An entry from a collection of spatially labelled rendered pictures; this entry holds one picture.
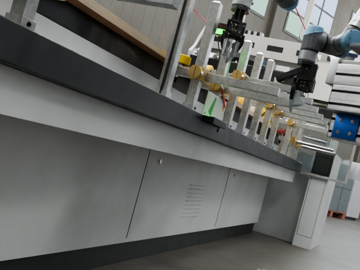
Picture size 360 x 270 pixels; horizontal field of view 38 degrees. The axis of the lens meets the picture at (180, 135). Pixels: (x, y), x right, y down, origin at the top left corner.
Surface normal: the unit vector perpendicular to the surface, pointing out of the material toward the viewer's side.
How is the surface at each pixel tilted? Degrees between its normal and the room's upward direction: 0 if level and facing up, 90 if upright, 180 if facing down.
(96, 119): 90
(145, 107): 90
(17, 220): 90
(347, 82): 90
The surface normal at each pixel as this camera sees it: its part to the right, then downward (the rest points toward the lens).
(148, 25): 0.66, 0.16
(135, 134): 0.90, 0.23
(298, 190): -0.37, -0.12
